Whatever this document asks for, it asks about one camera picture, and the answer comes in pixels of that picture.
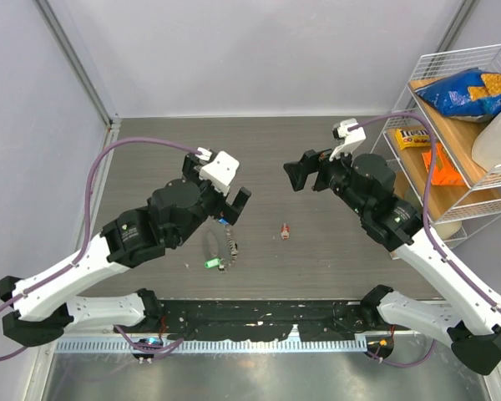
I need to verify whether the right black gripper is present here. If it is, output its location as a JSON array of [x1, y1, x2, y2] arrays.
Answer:
[[285, 140, 371, 216]]

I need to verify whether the keychain with keys and strap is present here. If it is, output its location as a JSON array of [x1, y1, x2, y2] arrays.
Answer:
[[201, 219, 239, 272]]

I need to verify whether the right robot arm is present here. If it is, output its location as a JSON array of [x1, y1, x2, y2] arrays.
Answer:
[[283, 150, 501, 375]]

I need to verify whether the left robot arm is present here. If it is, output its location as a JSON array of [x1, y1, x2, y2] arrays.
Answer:
[[0, 151, 251, 348]]

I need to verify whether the small red key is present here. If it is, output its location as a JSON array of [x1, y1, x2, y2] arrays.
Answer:
[[281, 223, 290, 240]]

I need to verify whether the yellow candy bag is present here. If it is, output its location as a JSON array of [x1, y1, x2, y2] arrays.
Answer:
[[394, 128, 431, 150]]

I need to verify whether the orange candy bag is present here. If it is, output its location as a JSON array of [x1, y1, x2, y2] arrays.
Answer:
[[431, 143, 466, 186]]

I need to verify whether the cream lotion bottle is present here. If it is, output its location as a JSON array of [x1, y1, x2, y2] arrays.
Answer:
[[431, 221, 463, 241]]

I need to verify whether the blue chips bag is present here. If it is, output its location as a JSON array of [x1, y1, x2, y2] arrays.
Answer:
[[415, 69, 501, 122]]

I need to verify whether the white plastic bottle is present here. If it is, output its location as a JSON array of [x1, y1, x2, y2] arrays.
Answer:
[[472, 112, 501, 171]]

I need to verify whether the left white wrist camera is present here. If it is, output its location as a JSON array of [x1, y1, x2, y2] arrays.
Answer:
[[197, 147, 240, 195]]

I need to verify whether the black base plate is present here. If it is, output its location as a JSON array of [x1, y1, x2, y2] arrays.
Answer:
[[122, 300, 391, 343]]

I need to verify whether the white wire shelf rack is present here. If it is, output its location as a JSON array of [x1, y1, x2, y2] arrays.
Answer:
[[371, 44, 501, 248]]

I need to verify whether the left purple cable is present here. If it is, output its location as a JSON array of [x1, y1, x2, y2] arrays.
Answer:
[[0, 139, 201, 363]]

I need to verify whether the purple cable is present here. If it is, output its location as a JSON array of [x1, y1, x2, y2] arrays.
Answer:
[[354, 112, 501, 368], [0, 139, 201, 363]]

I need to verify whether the white slotted cable duct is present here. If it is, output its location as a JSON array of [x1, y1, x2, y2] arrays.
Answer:
[[54, 336, 367, 354]]

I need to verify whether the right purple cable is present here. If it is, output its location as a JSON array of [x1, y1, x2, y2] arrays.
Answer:
[[354, 112, 501, 368]]

